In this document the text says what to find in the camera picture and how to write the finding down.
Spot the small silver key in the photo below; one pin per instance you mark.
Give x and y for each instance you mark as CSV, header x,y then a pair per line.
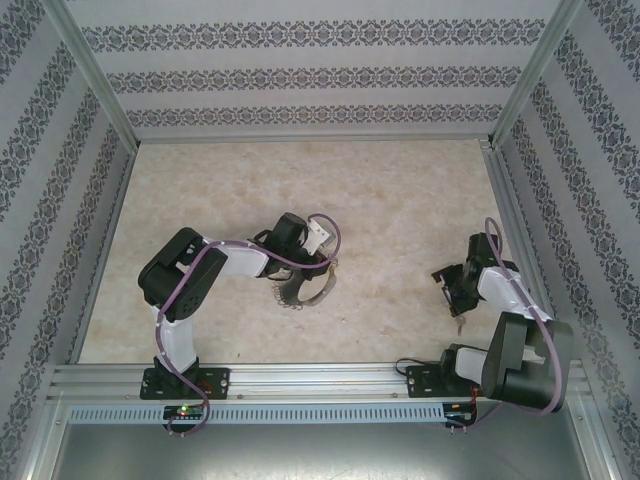
x,y
459,325

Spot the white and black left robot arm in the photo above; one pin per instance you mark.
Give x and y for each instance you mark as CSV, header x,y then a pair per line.
x,y
175,340

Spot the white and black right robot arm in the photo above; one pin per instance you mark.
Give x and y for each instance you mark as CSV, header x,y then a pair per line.
x,y
525,370

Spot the small dark circuit board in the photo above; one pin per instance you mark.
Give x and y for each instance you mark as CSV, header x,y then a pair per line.
x,y
457,415

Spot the circuit board with green light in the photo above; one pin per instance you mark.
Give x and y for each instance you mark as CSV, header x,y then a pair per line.
x,y
182,411

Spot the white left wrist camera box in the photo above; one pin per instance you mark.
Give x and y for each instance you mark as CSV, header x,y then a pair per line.
x,y
317,235

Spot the aluminium side rail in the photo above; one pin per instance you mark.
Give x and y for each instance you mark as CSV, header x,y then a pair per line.
x,y
508,200
102,255

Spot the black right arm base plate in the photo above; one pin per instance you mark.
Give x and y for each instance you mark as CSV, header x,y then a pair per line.
x,y
420,382

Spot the long aluminium mounting rail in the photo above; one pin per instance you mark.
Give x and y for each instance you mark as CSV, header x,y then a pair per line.
x,y
310,382

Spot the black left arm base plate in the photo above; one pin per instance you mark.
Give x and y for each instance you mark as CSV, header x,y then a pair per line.
x,y
217,382

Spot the aluminium frame post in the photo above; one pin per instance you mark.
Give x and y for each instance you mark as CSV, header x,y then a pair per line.
x,y
533,70
93,70

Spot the aluminium frame rail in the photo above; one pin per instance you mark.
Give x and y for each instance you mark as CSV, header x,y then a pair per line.
x,y
47,440
595,440

